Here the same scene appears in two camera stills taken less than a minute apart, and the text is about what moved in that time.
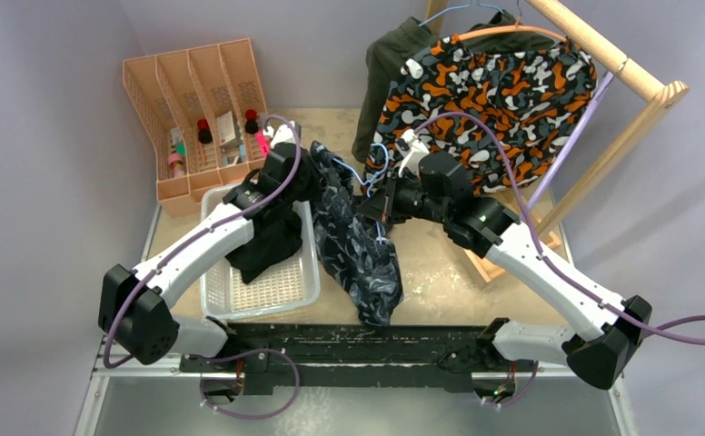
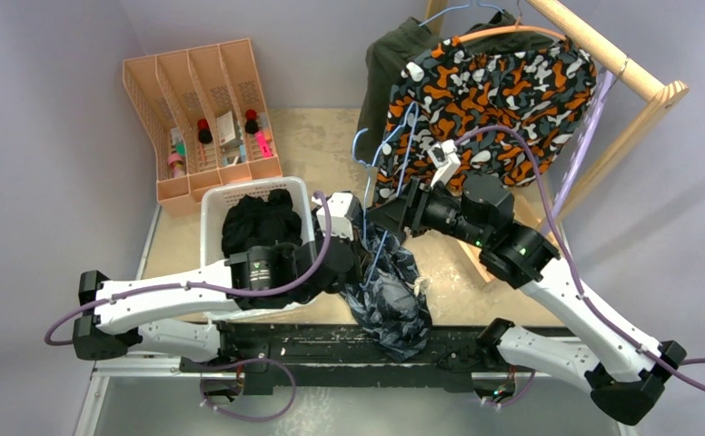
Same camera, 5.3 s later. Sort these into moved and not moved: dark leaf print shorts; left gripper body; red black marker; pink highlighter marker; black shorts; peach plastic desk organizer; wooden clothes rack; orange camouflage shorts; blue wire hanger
Moved: blue wire hanger; dark leaf print shorts; left gripper body
Not moved: orange camouflage shorts; peach plastic desk organizer; pink highlighter marker; red black marker; wooden clothes rack; black shorts
